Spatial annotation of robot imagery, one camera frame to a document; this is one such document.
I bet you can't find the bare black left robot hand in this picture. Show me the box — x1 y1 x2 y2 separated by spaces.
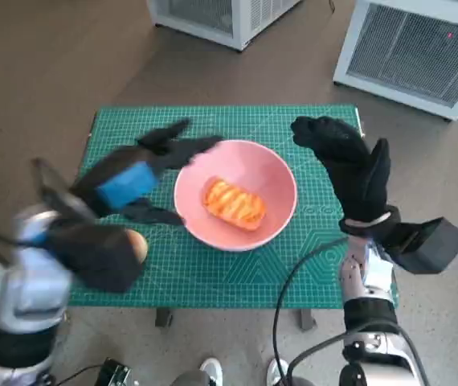
70 117 225 228

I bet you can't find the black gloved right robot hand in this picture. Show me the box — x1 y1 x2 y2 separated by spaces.
290 116 391 223

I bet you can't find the round toy bread bun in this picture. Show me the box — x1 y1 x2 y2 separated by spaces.
126 228 149 262

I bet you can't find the pink bowl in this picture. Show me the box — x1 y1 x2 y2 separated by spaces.
174 139 298 253

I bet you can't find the oblong striped orange toy bread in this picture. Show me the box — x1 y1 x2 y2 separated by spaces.
201 175 268 232

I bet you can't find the green cutting mat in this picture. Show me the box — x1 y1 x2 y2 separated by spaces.
67 106 399 310

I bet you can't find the large white mesh cabinet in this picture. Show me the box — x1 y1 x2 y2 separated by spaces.
332 0 458 121

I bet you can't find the dark grey table foot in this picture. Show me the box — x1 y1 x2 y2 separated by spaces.
154 307 174 329
297 308 317 334

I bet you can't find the black device with connector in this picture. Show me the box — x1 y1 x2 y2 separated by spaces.
94 357 129 386

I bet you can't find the small white mesh cabinet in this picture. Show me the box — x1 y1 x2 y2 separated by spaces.
146 0 302 51

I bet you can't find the white shoe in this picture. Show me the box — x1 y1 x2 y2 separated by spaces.
267 359 290 386
198 358 223 386

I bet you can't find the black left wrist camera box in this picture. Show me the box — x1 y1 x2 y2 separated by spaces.
47 223 145 294

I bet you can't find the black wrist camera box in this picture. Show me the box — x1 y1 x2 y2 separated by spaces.
381 216 458 275
47 223 145 294

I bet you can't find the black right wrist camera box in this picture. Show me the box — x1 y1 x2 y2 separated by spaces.
381 216 458 275

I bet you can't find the long black cable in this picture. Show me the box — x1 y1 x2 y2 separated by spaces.
272 236 350 386

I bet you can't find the black right arm loop cable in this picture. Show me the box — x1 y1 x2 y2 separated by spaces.
287 329 431 386

